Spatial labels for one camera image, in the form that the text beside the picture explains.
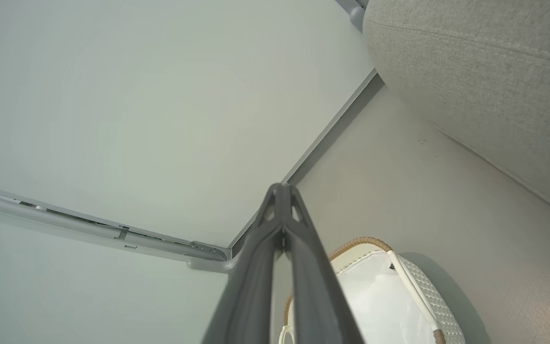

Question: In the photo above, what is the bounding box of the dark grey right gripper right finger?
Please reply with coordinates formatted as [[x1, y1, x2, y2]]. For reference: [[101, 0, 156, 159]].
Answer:
[[283, 184, 364, 344]]

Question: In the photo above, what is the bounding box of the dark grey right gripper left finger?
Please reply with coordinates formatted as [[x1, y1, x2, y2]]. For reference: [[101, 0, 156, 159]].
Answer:
[[202, 183, 285, 344]]

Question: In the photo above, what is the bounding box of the white woven laundry basket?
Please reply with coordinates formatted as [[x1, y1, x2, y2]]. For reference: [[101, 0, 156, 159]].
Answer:
[[277, 236, 466, 344]]

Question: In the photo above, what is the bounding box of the grey metal partition foot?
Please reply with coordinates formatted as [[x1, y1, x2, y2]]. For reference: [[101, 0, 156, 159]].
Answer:
[[187, 251, 240, 274]]

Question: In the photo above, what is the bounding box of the grey fabric sofa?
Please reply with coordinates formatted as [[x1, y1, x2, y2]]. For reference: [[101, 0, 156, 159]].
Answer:
[[363, 0, 550, 227]]

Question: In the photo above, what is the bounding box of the grey partition side rail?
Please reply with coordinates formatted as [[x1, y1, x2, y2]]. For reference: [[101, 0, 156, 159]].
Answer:
[[0, 183, 232, 263]]

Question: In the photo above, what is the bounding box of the dark grey wall baseboard strip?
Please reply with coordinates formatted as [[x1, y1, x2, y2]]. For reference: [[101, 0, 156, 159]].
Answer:
[[230, 69, 385, 254]]

